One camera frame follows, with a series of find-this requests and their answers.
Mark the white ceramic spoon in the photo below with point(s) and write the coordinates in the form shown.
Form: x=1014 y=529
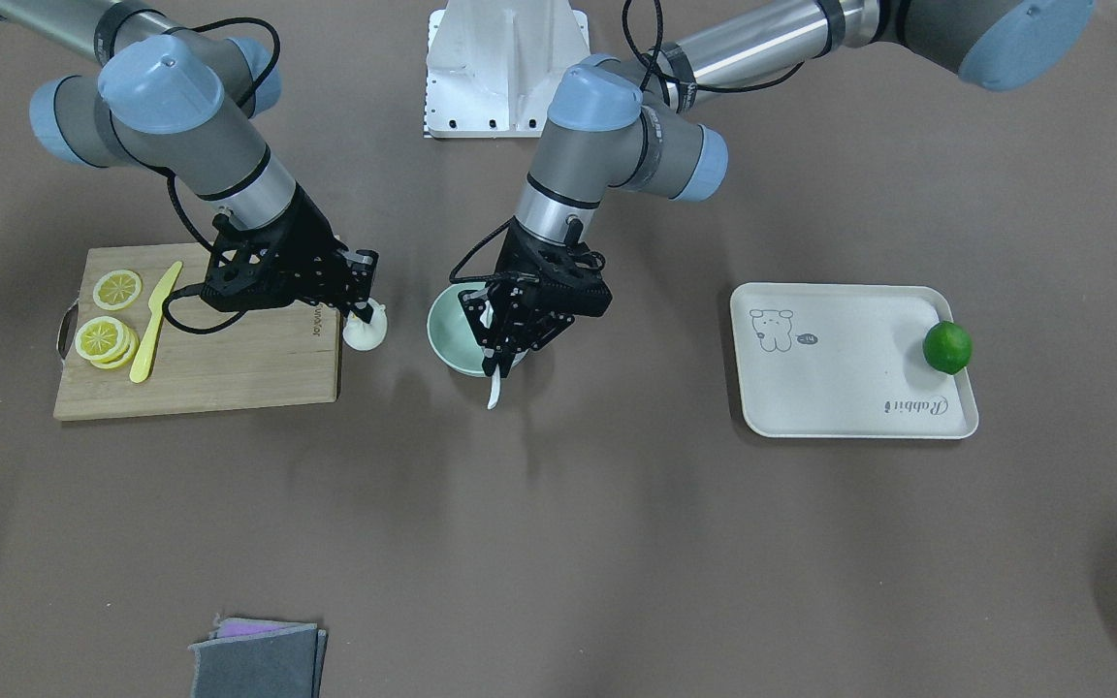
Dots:
x=495 y=388

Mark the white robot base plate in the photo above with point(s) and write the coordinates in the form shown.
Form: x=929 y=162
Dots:
x=493 y=66

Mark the wooden cutting board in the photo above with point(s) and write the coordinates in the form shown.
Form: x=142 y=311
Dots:
x=275 y=357

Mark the mint green bowl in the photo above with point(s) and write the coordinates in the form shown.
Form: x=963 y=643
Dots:
x=450 y=335

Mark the stacked lemon slices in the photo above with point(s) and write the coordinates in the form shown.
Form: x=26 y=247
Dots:
x=106 y=342

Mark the single lemon slice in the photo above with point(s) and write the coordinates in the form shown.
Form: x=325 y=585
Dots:
x=117 y=289

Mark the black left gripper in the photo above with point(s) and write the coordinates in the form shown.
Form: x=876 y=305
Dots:
x=516 y=312

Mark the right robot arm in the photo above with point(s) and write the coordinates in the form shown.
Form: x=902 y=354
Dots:
x=180 y=104

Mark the grey folded cloth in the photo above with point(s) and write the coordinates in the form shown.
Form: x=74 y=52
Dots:
x=260 y=658

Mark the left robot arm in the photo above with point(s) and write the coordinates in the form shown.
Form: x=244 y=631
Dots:
x=620 y=124

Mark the green lime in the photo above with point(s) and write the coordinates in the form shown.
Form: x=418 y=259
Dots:
x=947 y=348

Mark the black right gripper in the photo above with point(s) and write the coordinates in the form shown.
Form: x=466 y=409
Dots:
x=318 y=258

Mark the beige rabbit tray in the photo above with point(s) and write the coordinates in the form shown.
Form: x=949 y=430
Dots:
x=845 y=361

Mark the yellow plastic knife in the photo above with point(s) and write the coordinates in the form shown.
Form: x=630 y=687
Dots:
x=148 y=341

